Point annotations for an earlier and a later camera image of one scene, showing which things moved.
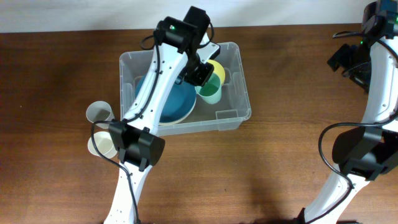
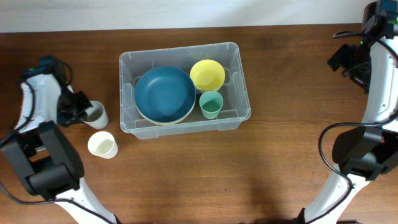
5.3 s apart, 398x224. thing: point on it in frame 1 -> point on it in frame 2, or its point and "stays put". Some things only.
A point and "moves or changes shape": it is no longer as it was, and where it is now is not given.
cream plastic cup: [104, 143] stays put
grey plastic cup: [99, 111] moves or changes shape
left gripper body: [198, 71] -> [72, 107]
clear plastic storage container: [221, 105] stays put
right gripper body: [356, 61] stays put
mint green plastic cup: [211, 91] -> [211, 102]
